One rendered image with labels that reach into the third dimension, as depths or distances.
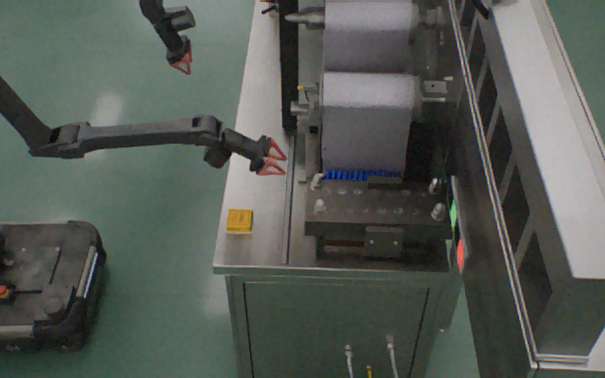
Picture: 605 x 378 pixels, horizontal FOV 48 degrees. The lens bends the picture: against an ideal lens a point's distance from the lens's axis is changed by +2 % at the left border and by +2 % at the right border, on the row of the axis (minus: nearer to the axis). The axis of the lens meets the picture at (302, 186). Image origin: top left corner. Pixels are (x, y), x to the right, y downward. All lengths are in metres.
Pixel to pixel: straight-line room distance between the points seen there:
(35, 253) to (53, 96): 1.41
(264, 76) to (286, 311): 0.91
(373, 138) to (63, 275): 1.48
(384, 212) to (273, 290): 0.40
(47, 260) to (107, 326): 0.36
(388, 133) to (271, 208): 0.43
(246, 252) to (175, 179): 1.57
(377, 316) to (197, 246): 1.27
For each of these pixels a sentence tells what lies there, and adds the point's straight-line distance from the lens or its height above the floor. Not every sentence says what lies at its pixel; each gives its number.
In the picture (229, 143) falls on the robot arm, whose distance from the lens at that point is 1.82.
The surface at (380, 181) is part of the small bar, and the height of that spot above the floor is 1.05.
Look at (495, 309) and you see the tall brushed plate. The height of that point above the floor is 1.33.
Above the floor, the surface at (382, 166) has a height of 1.05.
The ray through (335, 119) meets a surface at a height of 1.22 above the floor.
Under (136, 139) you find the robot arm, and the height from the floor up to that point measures 1.16.
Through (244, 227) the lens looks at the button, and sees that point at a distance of 1.91.
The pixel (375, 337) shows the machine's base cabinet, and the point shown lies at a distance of 2.13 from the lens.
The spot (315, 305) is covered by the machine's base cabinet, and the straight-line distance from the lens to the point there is 1.98.
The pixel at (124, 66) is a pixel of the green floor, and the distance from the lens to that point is 4.21.
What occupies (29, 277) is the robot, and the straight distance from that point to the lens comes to 2.82.
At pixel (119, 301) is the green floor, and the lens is 2.97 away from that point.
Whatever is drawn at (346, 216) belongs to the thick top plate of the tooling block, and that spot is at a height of 1.03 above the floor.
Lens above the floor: 2.36
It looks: 46 degrees down
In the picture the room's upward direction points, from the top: straight up
